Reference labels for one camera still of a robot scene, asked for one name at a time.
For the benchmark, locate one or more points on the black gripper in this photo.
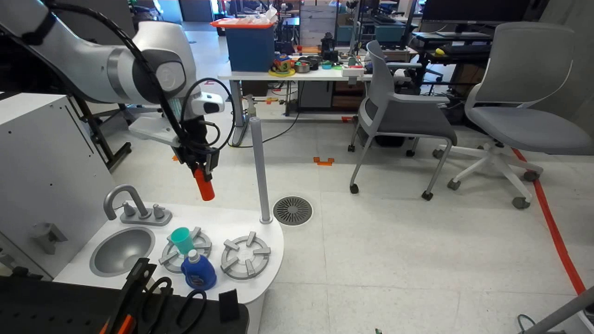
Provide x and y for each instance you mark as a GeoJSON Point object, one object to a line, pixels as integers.
{"type": "Point", "coordinates": [195, 141]}

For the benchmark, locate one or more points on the red ketchup bottle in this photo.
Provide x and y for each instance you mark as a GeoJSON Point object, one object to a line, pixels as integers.
{"type": "Point", "coordinates": [204, 186]}

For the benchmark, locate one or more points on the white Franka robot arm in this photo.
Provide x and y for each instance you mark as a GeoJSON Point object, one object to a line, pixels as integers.
{"type": "Point", "coordinates": [80, 58]}

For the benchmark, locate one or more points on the teal plastic cup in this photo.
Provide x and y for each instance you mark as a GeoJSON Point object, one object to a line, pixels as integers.
{"type": "Point", "coordinates": [180, 238]}

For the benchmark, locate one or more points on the grey vertical pole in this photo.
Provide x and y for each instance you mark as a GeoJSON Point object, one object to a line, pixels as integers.
{"type": "Point", "coordinates": [262, 173]}

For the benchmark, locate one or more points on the grey toy faucet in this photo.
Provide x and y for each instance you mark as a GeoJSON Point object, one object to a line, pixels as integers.
{"type": "Point", "coordinates": [132, 214]}

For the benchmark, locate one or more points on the grey toy stove burner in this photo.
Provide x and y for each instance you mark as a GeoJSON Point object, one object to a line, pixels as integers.
{"type": "Point", "coordinates": [245, 255]}
{"type": "Point", "coordinates": [169, 258]}

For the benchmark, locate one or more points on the round grey floor drain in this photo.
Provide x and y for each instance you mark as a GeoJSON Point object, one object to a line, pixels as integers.
{"type": "Point", "coordinates": [292, 210]}

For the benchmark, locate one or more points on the grey toy sink bowl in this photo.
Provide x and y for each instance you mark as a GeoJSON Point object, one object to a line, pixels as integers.
{"type": "Point", "coordinates": [123, 251]}

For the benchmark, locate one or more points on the blue storage bin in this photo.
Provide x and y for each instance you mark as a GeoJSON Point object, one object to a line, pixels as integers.
{"type": "Point", "coordinates": [251, 47]}

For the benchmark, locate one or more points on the colourful toys on yellow plate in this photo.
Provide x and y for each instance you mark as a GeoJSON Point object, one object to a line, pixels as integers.
{"type": "Point", "coordinates": [290, 65]}

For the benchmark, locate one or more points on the black rectangular block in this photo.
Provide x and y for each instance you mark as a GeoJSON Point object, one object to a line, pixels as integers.
{"type": "Point", "coordinates": [229, 305]}

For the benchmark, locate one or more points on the black orange bar clamp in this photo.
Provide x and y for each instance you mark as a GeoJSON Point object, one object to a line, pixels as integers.
{"type": "Point", "coordinates": [132, 290]}

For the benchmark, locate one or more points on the white work table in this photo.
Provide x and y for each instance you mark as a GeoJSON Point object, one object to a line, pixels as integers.
{"type": "Point", "coordinates": [308, 75]}

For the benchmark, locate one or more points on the white toy kitchen cabinet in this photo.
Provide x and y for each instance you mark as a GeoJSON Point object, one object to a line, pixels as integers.
{"type": "Point", "coordinates": [43, 167]}

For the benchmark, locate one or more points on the grey cabinet knob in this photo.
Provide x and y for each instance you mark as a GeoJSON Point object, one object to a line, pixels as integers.
{"type": "Point", "coordinates": [48, 238]}

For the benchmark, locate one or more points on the grey four-legged caster chair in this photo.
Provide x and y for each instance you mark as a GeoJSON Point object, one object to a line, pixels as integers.
{"type": "Point", "coordinates": [396, 112]}

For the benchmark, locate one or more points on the black table mat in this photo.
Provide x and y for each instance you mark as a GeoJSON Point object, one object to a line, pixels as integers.
{"type": "Point", "coordinates": [56, 308]}

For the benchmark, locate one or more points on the grey swivel office chair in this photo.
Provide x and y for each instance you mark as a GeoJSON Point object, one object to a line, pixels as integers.
{"type": "Point", "coordinates": [526, 123]}

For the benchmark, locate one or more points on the grey tripod stand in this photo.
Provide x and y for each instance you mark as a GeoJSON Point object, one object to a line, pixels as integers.
{"type": "Point", "coordinates": [557, 316]}

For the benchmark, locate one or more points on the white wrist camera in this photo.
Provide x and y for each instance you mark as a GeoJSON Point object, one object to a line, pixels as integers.
{"type": "Point", "coordinates": [206, 104]}

